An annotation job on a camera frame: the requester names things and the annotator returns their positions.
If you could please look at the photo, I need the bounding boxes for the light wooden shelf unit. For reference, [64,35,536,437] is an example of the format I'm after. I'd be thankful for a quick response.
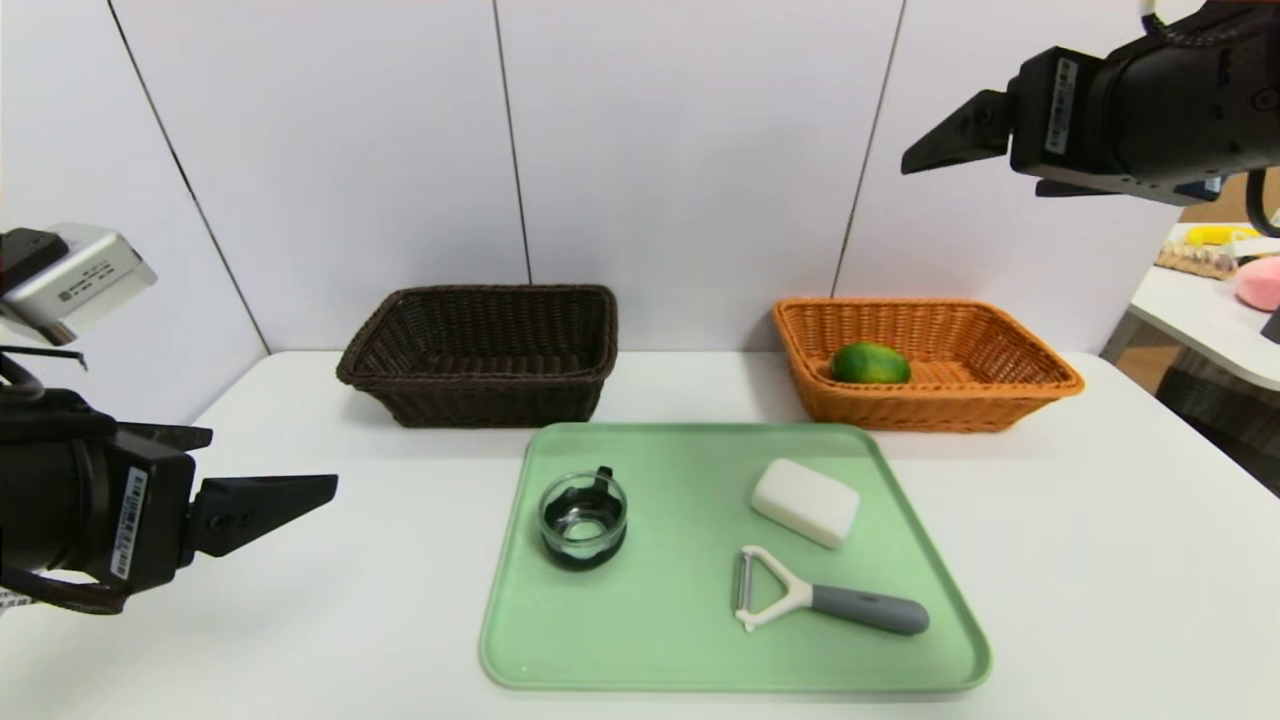
[1180,170,1280,226]

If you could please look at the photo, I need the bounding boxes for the white side table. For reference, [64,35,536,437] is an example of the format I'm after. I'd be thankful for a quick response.
[1098,225,1280,393]

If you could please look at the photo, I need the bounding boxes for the thin black zip tie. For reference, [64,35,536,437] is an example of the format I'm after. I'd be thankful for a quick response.
[0,346,89,372]

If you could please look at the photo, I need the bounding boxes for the brown wooden rack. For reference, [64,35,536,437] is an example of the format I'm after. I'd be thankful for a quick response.
[1152,243,1235,282]

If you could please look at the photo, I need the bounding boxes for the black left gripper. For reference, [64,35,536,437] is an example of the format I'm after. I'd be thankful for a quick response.
[0,421,338,600]

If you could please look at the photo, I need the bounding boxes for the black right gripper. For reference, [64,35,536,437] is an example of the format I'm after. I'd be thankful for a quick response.
[900,1,1280,207]

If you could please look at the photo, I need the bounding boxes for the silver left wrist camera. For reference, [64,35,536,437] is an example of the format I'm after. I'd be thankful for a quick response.
[0,222,159,346]

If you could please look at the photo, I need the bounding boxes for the green lime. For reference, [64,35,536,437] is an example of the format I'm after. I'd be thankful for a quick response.
[829,341,913,386]

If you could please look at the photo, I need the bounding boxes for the white peeler with gray handle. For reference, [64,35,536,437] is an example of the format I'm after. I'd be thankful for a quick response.
[735,545,931,637]

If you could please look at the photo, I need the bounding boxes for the pink round plush toy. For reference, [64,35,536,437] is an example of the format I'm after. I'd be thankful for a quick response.
[1232,256,1280,313]

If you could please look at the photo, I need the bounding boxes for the white soap bar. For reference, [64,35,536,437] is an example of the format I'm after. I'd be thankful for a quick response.
[750,458,861,550]

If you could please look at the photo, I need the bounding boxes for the glass cup with black handle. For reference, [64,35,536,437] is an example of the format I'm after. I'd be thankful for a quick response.
[540,466,629,571]

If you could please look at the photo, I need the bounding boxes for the light green plastic tray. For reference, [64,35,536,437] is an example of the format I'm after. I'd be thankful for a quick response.
[479,422,992,693]

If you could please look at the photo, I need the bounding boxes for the dark brown wicker basket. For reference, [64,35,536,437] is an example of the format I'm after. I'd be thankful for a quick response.
[336,285,619,429]

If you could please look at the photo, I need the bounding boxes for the orange wicker basket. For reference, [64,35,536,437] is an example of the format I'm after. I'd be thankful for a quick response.
[772,297,1086,433]

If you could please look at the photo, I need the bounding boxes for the dark wicker bin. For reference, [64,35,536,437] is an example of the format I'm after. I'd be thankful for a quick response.
[1155,350,1280,496]

